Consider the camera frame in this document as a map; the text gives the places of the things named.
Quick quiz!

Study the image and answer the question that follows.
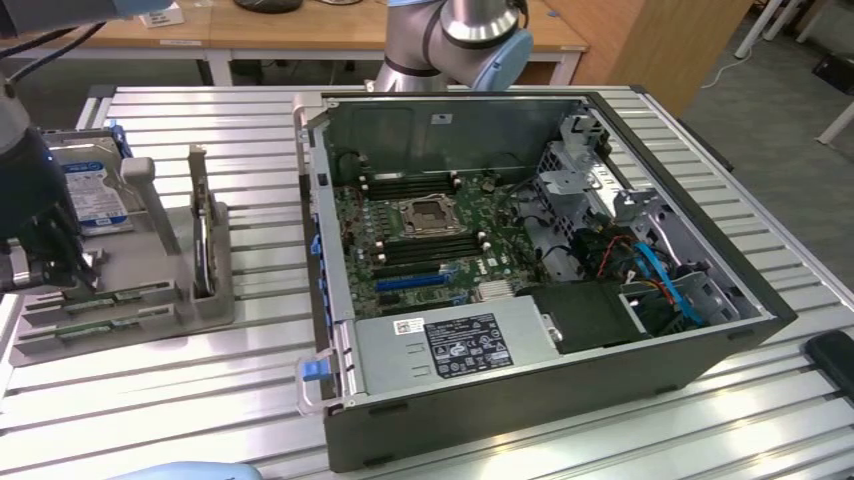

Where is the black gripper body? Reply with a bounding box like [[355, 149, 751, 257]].
[[0, 127, 87, 261]]

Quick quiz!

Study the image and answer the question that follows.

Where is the green RAM stick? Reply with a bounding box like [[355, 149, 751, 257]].
[[60, 289, 146, 310], [56, 316, 146, 342]]

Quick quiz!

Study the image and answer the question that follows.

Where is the hard disk with blue label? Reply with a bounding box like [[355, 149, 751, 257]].
[[39, 122, 136, 237]]

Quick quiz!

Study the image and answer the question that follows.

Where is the grey parts rack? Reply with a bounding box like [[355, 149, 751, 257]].
[[9, 144, 236, 369]]

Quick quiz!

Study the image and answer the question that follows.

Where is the graphics card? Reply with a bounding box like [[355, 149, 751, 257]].
[[191, 197, 223, 301]]

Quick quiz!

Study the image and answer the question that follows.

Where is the white box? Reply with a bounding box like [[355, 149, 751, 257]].
[[136, 0, 186, 29]]

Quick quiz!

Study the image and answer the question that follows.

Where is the light blue rounded cover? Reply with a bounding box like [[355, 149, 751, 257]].
[[124, 460, 263, 480]]

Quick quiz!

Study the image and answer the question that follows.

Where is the black expansion slot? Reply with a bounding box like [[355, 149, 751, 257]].
[[378, 293, 450, 309], [371, 264, 443, 281]]

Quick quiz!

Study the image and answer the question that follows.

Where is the blue expansion slot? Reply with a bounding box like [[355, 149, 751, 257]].
[[375, 273, 456, 295]]

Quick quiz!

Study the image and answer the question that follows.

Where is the grey power supply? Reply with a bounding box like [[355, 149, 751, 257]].
[[351, 294, 563, 397]]

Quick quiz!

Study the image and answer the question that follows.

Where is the black round object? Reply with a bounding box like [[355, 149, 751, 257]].
[[232, 0, 304, 14]]

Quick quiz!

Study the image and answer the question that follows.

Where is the wooden desk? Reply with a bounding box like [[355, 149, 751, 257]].
[[77, 0, 593, 87]]

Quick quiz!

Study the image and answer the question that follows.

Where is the CPU socket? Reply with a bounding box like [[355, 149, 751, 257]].
[[395, 191, 470, 237]]

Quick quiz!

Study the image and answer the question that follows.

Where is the silver chipset heatsink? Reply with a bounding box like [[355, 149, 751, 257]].
[[475, 281, 520, 302]]

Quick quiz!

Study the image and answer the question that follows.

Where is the green motherboard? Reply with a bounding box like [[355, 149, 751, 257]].
[[331, 171, 543, 319]]

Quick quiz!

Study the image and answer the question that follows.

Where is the black open PC case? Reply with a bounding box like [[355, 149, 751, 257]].
[[291, 89, 799, 474]]

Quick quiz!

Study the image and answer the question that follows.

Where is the black plastic shroud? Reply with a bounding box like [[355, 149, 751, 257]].
[[516, 279, 654, 355]]

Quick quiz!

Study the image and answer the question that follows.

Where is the metal disk bay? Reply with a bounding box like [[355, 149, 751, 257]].
[[531, 113, 763, 337]]

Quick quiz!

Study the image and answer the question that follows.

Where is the wooden cabinet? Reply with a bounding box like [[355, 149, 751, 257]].
[[571, 0, 750, 119]]

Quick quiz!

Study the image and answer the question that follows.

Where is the white table leg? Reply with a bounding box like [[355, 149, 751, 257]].
[[733, 0, 774, 59], [815, 101, 854, 147]]

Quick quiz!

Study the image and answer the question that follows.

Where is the black padded object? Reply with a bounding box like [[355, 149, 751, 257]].
[[802, 331, 854, 397]]

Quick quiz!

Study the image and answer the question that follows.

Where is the black bag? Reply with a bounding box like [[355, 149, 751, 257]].
[[810, 51, 854, 96]]

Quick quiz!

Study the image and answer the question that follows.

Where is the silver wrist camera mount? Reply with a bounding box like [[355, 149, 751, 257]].
[[0, 238, 52, 294]]

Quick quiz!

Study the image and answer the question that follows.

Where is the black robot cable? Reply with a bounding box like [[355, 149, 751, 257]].
[[0, 19, 112, 85]]

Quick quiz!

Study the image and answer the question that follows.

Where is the red wire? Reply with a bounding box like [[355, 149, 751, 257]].
[[595, 233, 634, 279]]

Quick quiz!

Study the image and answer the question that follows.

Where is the blue flat wire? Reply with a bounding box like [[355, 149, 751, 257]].
[[631, 239, 703, 327]]

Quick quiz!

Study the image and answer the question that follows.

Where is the white floor cable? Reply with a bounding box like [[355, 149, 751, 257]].
[[698, 53, 743, 90]]

